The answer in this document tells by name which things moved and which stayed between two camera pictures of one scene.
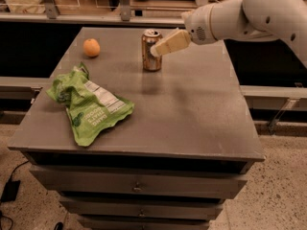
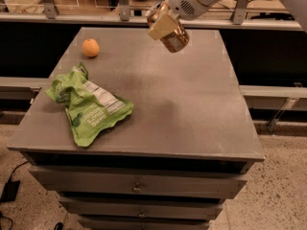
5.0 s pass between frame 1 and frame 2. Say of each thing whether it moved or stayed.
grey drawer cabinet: stayed
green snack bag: stayed
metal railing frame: stayed
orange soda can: moved
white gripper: moved
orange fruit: stayed
